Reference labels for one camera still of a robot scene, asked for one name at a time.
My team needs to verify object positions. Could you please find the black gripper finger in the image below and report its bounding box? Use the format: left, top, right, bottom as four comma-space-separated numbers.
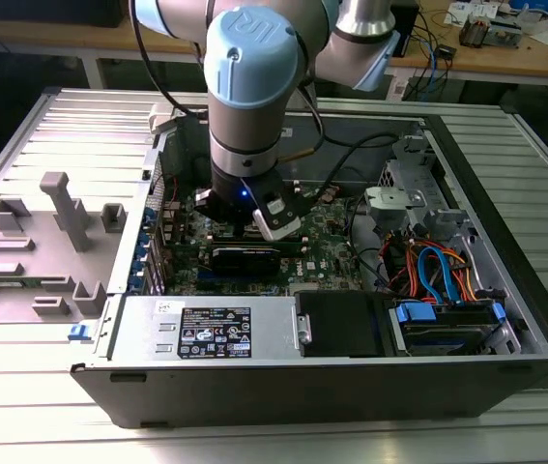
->
194, 188, 246, 239
279, 175, 315, 219

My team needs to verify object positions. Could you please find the black plastic drive cover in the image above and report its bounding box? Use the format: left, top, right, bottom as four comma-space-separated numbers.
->
295, 291, 396, 360

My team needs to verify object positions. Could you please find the green RAM stick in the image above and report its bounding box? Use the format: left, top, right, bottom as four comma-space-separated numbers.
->
0, 279, 46, 291
209, 234, 306, 256

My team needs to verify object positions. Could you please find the green motherboard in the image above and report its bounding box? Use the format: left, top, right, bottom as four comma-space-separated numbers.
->
145, 177, 382, 297

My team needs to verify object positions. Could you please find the black graphics card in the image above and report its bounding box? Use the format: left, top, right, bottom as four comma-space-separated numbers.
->
209, 245, 283, 277

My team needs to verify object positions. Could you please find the silver drive cage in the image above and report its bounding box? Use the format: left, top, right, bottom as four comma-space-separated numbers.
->
378, 133, 477, 252

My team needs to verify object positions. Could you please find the silver power supply unit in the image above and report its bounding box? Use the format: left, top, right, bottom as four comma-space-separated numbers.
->
106, 294, 303, 362

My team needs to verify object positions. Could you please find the grey parts rack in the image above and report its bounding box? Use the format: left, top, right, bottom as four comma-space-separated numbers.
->
0, 171, 128, 326

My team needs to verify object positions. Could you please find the black PC case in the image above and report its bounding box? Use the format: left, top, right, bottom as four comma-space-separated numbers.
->
69, 99, 548, 430

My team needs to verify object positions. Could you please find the hard disk in blue carrier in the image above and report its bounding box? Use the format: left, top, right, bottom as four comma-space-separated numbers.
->
388, 298, 510, 358

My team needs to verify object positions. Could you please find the black desktop box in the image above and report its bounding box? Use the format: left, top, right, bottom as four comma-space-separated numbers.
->
392, 0, 420, 58

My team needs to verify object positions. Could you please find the copper coil part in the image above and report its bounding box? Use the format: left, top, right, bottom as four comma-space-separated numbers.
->
459, 14, 491, 48

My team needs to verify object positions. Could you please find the black equipment box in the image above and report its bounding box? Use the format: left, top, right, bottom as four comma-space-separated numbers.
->
0, 0, 132, 29

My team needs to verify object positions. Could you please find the wooden workbench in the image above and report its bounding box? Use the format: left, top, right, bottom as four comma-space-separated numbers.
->
0, 0, 548, 91

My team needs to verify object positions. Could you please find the grey circuit device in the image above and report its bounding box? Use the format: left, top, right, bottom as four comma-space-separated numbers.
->
488, 16, 529, 49

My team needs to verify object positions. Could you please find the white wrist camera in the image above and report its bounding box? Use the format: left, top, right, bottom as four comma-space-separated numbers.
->
252, 190, 303, 242

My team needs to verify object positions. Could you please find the black camera cable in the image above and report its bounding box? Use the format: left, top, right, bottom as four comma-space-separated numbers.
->
314, 133, 403, 199

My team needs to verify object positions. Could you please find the orange red wire bundle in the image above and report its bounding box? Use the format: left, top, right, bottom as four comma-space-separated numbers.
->
379, 231, 424, 297

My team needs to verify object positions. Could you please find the blue wire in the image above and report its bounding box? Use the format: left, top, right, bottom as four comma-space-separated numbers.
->
417, 245, 462, 306

